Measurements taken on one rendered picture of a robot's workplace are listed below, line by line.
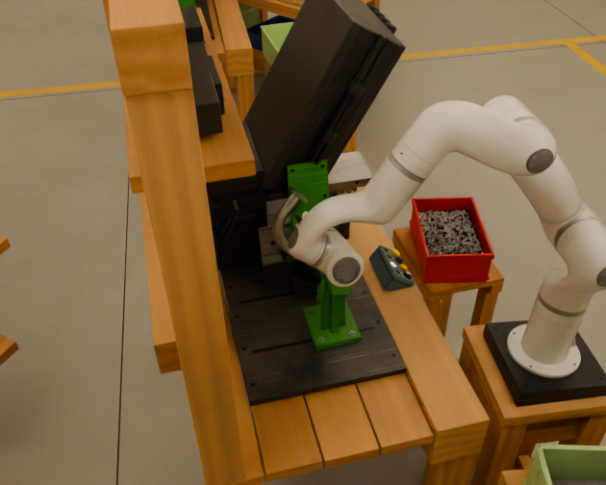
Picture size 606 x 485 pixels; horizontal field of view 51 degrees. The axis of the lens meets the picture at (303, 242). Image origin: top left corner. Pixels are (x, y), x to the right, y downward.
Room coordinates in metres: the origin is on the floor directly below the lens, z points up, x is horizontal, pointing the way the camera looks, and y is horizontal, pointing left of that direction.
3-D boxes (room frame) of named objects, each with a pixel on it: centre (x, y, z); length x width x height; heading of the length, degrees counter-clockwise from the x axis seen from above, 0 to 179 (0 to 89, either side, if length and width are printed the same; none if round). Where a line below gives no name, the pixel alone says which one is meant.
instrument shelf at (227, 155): (1.51, 0.32, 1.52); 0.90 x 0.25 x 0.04; 13
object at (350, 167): (1.67, -0.01, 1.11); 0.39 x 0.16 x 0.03; 103
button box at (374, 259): (1.45, -0.27, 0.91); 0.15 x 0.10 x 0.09; 13
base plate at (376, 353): (1.57, 0.06, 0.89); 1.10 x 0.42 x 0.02; 13
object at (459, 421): (1.63, -0.21, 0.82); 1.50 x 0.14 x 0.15; 13
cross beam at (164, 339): (1.48, 0.42, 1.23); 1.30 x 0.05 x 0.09; 13
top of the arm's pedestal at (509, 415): (1.13, -0.64, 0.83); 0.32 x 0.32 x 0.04; 7
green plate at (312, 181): (1.51, -0.01, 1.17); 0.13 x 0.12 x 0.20; 13
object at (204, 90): (1.24, 0.21, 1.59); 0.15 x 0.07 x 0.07; 13
